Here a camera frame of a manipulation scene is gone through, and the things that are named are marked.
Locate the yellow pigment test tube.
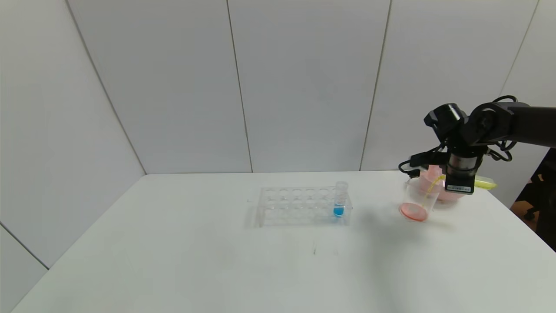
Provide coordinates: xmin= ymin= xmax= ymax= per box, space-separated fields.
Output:
xmin=434 ymin=174 xmax=497 ymax=191

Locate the clear plastic test tube rack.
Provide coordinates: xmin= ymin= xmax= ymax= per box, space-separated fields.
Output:
xmin=256 ymin=186 xmax=353 ymax=228

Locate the blue pigment test tube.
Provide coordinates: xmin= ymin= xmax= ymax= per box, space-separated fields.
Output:
xmin=334 ymin=181 xmax=349 ymax=218

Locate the clear glass beaker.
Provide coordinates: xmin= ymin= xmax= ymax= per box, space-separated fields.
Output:
xmin=399 ymin=174 xmax=442 ymax=223

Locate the pink bowl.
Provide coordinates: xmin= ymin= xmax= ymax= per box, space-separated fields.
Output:
xmin=418 ymin=164 xmax=476 ymax=203

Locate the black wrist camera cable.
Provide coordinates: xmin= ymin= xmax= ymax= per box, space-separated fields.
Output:
xmin=398 ymin=148 xmax=443 ymax=179

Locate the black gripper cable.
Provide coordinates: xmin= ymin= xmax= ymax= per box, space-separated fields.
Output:
xmin=486 ymin=139 xmax=518 ymax=162

